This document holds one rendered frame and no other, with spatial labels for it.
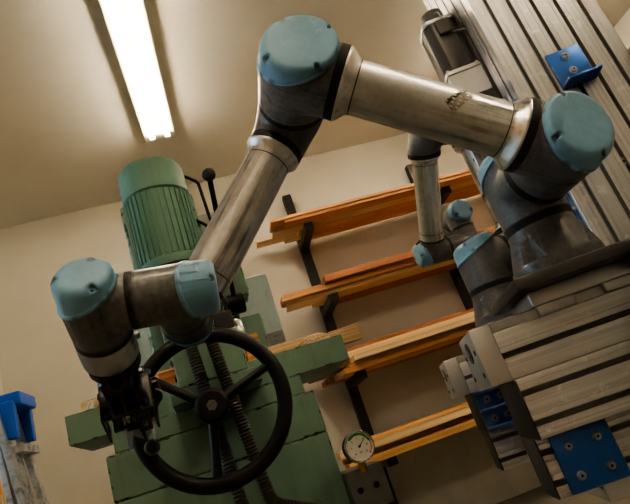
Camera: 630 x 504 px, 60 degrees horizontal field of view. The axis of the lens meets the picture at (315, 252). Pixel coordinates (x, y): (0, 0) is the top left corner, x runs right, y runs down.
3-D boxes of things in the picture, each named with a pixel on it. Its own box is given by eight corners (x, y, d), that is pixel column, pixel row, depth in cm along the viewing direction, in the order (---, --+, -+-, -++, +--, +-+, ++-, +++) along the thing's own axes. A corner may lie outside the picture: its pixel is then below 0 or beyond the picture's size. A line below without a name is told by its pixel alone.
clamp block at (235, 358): (177, 389, 105) (166, 345, 108) (181, 399, 118) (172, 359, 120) (251, 367, 109) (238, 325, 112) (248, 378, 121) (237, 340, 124)
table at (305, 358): (53, 444, 98) (48, 411, 100) (90, 452, 126) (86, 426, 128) (360, 348, 114) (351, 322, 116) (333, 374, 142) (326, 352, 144)
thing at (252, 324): (240, 361, 150) (228, 320, 154) (239, 366, 156) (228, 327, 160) (273, 351, 152) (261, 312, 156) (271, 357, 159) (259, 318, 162)
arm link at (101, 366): (72, 324, 74) (134, 308, 76) (82, 347, 76) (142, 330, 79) (74, 365, 68) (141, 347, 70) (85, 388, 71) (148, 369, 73)
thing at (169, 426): (115, 453, 108) (111, 433, 109) (131, 457, 127) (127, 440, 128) (305, 392, 118) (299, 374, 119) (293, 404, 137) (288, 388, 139)
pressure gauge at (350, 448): (353, 477, 107) (339, 435, 110) (349, 477, 110) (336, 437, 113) (382, 466, 109) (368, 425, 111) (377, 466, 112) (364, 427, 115)
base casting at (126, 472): (111, 505, 104) (102, 457, 107) (148, 496, 157) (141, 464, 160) (329, 429, 116) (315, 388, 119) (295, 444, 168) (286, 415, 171)
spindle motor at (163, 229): (136, 272, 130) (110, 162, 140) (145, 294, 146) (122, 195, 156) (208, 254, 135) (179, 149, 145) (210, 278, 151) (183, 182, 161)
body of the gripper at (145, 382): (109, 446, 77) (84, 394, 70) (105, 399, 84) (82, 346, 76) (163, 428, 79) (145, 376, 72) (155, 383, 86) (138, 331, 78)
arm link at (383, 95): (574, 152, 93) (268, 64, 94) (630, 98, 79) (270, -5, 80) (568, 213, 89) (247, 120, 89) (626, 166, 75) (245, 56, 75)
